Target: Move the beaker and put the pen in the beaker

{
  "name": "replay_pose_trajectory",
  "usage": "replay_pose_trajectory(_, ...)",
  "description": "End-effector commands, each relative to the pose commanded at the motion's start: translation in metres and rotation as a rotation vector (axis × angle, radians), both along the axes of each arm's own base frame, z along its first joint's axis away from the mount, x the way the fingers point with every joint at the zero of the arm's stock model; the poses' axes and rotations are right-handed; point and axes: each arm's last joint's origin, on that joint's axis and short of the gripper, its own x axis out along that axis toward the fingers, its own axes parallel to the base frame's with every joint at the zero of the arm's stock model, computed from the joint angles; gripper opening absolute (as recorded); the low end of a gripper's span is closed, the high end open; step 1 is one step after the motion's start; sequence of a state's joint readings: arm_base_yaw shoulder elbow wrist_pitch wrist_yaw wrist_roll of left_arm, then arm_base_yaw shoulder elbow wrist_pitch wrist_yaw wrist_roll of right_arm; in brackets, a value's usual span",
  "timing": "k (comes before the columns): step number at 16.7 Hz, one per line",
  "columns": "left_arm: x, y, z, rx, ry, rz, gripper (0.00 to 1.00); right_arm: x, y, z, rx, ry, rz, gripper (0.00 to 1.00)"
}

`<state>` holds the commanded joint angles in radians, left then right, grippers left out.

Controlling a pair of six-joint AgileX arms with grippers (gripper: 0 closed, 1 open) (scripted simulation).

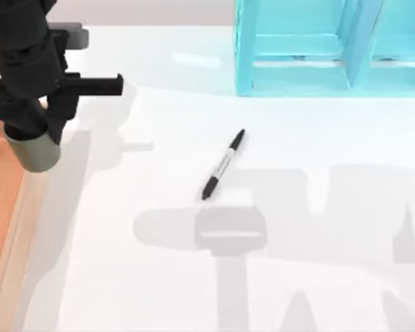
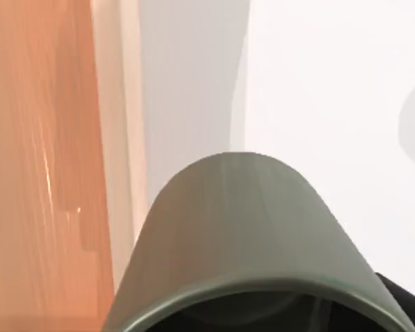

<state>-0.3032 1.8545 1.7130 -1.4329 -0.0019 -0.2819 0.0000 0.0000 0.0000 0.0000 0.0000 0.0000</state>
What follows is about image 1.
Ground grey-green cylindrical cup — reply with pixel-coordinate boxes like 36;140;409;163
2;126;62;173

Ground pale grey rounded box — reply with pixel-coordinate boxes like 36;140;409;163
46;22;90;50

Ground shallow salmon-coloured box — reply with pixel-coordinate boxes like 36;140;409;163
0;102;53;332

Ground black marker pen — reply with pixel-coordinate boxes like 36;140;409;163
201;128;247;202

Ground light blue rack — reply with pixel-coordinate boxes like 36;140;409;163
233;0;415;99

